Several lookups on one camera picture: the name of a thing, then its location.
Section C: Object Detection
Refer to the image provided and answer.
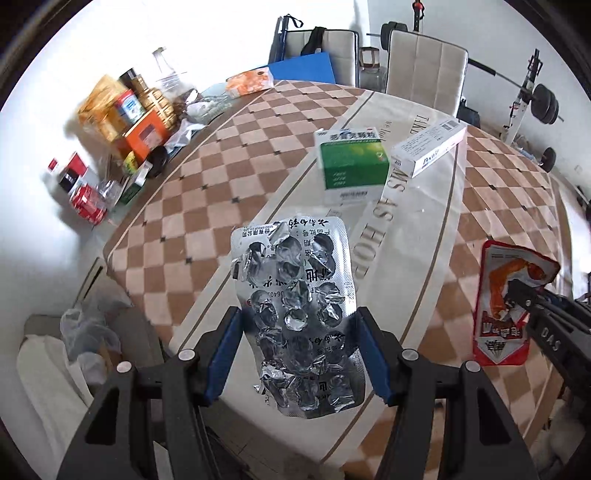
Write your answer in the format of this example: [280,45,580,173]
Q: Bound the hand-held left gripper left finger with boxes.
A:
[55,307,243,480]

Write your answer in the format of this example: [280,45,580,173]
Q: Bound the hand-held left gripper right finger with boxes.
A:
[355,305,541,480]

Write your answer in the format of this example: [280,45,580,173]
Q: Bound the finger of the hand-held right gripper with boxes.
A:
[507,280,573,308]
[502,295,532,330]

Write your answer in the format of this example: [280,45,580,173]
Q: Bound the red snack packet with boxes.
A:
[472,240,561,366]

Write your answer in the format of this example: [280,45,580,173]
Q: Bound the silver blister pack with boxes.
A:
[231,215,365,418]

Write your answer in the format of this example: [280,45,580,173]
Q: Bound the clear plastic bag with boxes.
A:
[60,300,122,385]

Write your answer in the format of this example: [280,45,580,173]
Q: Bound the brown checkered tablecloth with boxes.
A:
[104,79,578,480]

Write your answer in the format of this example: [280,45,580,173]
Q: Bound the long white box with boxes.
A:
[390,117,467,178]

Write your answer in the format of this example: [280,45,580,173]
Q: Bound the white barbell rack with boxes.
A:
[501,48,546,139]

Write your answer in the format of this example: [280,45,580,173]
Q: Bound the barbell with black plates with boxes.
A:
[369,21,564,125]

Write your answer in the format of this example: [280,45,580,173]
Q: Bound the green white medicine box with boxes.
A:
[314,128,391,206]

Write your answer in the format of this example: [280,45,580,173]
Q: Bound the green white small box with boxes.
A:
[115,161,151,205]

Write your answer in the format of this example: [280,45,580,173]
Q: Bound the red cola can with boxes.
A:
[69,182,108,224]

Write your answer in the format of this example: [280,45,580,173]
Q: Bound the black round container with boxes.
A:
[150,147,170,178]

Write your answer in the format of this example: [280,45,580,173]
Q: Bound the crumpled white tissue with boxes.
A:
[164,117,204,155]

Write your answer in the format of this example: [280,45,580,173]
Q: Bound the orange box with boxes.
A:
[122,111,170,158]

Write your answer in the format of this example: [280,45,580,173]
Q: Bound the cream padded dining chair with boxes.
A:
[385,30,469,116]
[281,28,361,88]

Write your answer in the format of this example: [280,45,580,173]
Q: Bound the blue red small box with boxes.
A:
[113,90,144,125]

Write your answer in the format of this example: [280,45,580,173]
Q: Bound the orange tissue packet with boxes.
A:
[225,68,274,97]

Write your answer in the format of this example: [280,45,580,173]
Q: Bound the yellow package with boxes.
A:
[78,76,125,139]

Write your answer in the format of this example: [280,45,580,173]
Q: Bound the clear glass bottle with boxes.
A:
[152,46,184,93]

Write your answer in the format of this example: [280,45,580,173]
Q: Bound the blue foam board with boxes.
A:
[268,52,335,84]

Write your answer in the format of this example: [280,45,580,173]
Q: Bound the black bag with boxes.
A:
[300,27,327,57]

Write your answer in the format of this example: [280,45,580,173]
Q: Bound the black folded frame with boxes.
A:
[269,16,301,65]

